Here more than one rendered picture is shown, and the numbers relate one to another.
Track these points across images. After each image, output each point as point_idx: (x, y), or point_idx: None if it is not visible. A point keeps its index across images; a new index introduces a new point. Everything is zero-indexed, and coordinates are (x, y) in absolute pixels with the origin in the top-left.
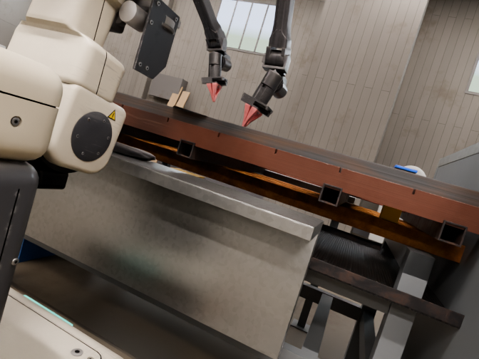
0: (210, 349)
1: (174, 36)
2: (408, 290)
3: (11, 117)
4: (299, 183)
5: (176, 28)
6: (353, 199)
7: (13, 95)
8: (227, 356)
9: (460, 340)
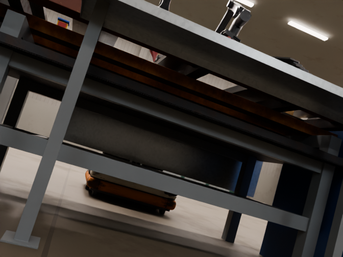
0: (97, 217)
1: (156, 60)
2: None
3: None
4: (157, 44)
5: (157, 58)
6: (83, 13)
7: None
8: (82, 214)
9: (7, 79)
